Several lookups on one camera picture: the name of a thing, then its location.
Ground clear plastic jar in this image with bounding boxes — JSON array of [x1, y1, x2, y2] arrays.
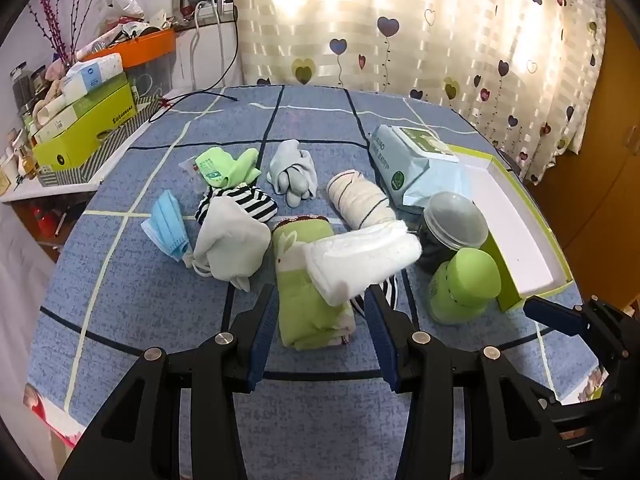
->
[[417, 191, 490, 276]]

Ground blue face mask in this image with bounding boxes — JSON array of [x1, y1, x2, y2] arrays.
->
[[141, 190, 193, 263]]

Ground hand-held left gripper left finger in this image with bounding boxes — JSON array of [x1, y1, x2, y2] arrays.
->
[[57, 284, 280, 480]]

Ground black white striped sock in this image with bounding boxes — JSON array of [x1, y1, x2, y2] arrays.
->
[[350, 280, 398, 311], [195, 185, 278, 226]]

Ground black cable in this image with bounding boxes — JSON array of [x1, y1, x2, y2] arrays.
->
[[149, 5, 242, 123]]

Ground white cable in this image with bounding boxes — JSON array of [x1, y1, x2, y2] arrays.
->
[[190, 0, 223, 86]]

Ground dark glass jar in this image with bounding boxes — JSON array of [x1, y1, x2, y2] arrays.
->
[[12, 62, 33, 116]]

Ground clear plastic packet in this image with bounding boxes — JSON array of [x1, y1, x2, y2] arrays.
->
[[180, 156, 211, 181]]

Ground blue white tissue pack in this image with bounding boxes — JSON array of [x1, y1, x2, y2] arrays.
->
[[62, 52, 123, 98]]

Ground grey sock pair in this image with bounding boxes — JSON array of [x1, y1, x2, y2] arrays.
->
[[267, 140, 318, 207]]

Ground green plastic bottle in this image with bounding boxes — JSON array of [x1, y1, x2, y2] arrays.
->
[[427, 248, 502, 325]]

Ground black white striped tray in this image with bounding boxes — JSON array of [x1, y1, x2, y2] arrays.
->
[[40, 102, 161, 186]]

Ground lime green cardboard box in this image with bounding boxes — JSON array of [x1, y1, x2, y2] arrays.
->
[[32, 84, 138, 173]]

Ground white towel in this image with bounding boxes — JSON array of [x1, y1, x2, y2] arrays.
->
[[305, 220, 422, 307]]

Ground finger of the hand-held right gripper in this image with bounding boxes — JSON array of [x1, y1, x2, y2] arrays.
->
[[523, 295, 638, 361]]

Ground light blue wet wipes pack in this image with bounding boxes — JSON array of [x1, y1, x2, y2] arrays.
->
[[369, 124, 473, 208]]

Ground white box with green edges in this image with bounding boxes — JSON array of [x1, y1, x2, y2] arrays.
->
[[445, 144, 575, 312]]

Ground heart print curtain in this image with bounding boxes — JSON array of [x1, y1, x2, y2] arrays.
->
[[225, 0, 608, 186]]

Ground green and white carton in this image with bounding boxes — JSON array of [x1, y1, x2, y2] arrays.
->
[[30, 71, 128, 141]]

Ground light grey cloth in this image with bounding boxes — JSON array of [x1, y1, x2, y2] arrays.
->
[[192, 197, 273, 292]]

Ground beige bandage roll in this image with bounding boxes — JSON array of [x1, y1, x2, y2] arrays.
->
[[326, 170, 398, 231]]

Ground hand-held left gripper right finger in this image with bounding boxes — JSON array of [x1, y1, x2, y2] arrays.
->
[[364, 285, 583, 480]]

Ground pink printed cloth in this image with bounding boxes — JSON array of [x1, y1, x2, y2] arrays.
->
[[24, 382, 87, 448]]

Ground purple flower branches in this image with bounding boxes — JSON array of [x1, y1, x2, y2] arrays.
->
[[27, 0, 108, 63]]

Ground wooden wardrobe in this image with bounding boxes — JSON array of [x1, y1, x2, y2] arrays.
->
[[525, 5, 640, 311]]

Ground green towel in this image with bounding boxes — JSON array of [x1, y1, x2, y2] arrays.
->
[[271, 216, 356, 350]]

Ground white side table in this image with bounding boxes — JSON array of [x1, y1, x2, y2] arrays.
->
[[0, 110, 161, 206]]

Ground white plastic bag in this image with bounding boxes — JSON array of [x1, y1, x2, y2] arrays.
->
[[92, 0, 146, 23]]

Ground green cloth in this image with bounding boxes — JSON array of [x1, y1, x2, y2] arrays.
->
[[195, 149, 262, 188]]

